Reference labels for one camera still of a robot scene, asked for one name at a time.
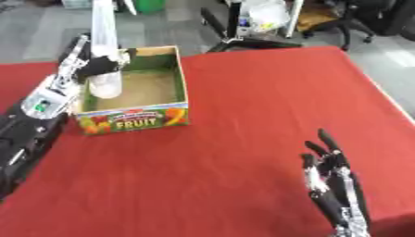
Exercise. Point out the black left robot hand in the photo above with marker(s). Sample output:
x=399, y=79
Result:
x=100, y=67

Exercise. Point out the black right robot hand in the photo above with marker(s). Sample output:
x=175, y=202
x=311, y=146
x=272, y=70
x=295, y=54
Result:
x=331, y=197

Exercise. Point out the cardboard box with green inside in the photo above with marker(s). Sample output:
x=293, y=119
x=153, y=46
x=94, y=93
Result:
x=143, y=89

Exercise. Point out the green bin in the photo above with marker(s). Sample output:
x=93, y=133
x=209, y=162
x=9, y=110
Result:
x=148, y=5

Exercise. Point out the white plastic bag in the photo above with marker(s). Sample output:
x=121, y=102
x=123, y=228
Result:
x=266, y=14

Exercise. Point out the black office chair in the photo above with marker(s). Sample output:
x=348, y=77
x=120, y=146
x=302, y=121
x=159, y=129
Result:
x=356, y=18

